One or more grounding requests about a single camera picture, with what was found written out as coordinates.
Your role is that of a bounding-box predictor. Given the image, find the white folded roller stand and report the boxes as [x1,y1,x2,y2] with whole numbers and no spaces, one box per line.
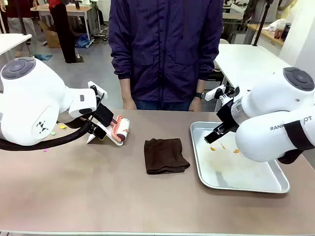
[86,121,125,147]

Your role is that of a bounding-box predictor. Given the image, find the dark bottle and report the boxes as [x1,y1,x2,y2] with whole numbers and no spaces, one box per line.
[281,22,292,41]

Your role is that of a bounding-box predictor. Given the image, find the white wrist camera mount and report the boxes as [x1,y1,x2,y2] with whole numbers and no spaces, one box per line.
[88,81,108,102]
[204,84,241,104]

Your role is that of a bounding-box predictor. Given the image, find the bystander in grey trousers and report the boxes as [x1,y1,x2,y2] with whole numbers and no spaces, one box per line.
[0,0,38,59]

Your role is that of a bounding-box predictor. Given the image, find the person right forearm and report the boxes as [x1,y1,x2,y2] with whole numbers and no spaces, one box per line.
[119,78,133,98]

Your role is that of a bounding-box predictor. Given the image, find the blue plastic bag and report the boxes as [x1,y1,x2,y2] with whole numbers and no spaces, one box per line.
[74,34,93,49]

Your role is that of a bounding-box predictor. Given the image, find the wooden top desk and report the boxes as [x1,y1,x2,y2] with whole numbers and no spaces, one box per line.
[30,4,102,42]

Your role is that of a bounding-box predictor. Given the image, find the person left forearm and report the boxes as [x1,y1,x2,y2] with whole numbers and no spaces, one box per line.
[196,79,206,94]

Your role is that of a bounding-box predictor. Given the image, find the wooden workbench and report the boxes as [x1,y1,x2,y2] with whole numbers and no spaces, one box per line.
[247,23,286,56]

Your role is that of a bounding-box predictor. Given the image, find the black left arm cable sleeve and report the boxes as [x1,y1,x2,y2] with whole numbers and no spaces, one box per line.
[0,117,94,151]

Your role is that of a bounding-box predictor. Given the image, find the person in purple jacket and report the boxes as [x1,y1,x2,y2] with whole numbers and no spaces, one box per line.
[108,0,224,103]

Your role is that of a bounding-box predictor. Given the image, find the blue jeans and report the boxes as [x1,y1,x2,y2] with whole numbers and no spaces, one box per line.
[134,99,195,112]

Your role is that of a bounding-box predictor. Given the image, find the pink lint roller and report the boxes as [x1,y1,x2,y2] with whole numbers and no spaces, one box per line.
[110,115,131,144]

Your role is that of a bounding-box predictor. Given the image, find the black tripod pole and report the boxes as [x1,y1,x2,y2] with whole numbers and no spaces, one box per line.
[252,0,272,47]

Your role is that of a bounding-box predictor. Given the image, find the small white table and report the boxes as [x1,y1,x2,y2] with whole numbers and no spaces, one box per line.
[0,33,33,57]

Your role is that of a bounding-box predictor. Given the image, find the person left hand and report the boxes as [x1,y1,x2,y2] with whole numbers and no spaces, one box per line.
[188,97,202,112]

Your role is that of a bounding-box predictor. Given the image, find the bystander in black trousers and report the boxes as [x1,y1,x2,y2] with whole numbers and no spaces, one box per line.
[47,0,77,64]

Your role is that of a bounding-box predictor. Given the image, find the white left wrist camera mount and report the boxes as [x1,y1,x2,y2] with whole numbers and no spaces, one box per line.
[88,81,108,102]

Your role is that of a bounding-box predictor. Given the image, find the black stand pole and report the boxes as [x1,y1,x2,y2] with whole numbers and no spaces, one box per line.
[14,0,28,35]

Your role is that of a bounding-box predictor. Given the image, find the white plastic bag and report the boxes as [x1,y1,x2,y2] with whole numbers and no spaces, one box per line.
[261,18,286,32]

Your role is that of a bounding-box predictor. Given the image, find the brown cardboard box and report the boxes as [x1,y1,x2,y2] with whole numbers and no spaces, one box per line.
[38,20,61,49]

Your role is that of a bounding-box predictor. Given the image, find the silver metal tray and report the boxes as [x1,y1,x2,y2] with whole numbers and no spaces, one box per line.
[189,121,290,194]

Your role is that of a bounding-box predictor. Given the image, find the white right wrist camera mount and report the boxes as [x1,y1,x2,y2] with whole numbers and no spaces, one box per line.
[204,84,241,104]

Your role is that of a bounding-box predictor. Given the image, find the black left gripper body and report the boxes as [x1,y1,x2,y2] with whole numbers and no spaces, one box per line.
[94,103,115,128]

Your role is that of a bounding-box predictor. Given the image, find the blue floor mat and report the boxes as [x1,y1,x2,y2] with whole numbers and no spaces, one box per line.
[34,54,53,62]

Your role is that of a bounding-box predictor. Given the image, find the large white table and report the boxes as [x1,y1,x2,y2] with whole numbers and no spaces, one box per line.
[213,43,300,113]

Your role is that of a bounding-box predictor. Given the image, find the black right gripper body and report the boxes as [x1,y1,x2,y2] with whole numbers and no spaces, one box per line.
[216,99,241,132]

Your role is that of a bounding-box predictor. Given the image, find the person right hand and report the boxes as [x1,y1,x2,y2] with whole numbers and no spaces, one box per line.
[122,96,137,110]

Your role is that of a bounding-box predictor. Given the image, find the dark brown cloth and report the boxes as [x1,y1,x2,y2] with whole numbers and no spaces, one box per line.
[144,138,191,175]

